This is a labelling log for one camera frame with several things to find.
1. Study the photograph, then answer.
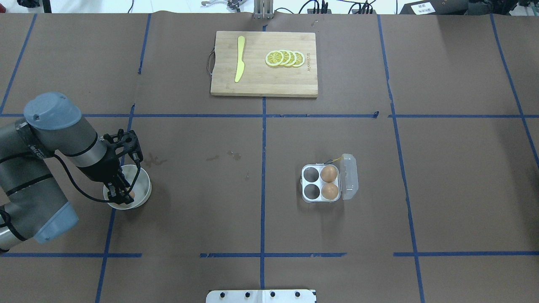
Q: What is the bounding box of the wooden cutting board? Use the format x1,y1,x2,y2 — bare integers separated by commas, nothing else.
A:
211,31,318,98

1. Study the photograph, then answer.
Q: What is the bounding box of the yellow plastic knife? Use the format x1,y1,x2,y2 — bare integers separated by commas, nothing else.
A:
234,36,246,83

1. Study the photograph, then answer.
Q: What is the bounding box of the clear plastic egg carton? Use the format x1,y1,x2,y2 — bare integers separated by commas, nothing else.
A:
300,153,359,203

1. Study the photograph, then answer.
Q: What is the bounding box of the aluminium frame post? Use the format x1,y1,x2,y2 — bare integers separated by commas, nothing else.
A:
253,0,275,19

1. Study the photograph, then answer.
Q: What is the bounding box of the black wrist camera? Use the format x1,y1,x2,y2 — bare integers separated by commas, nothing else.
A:
101,129,143,165

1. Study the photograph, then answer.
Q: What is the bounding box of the brown egg in carton far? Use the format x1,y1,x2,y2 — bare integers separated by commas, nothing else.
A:
320,165,338,183

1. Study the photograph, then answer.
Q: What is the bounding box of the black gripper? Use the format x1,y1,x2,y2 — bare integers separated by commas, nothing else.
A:
78,145,134,205

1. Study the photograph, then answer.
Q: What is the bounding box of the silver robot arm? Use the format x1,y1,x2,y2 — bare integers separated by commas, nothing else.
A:
0,92,143,254

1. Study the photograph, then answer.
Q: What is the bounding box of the brown egg in carton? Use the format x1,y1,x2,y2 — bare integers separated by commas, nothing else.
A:
322,183,339,201
320,165,338,183

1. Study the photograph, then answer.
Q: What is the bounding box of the brown paper table cover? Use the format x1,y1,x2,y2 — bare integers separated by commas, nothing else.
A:
1,11,538,303

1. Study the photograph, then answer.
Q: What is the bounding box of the brown egg in carton near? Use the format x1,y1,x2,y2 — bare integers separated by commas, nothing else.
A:
322,183,339,201

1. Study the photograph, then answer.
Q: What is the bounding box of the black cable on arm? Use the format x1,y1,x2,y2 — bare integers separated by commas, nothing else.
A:
53,151,141,203

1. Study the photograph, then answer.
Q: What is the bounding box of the white round bowl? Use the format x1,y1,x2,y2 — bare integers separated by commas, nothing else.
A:
108,165,152,210

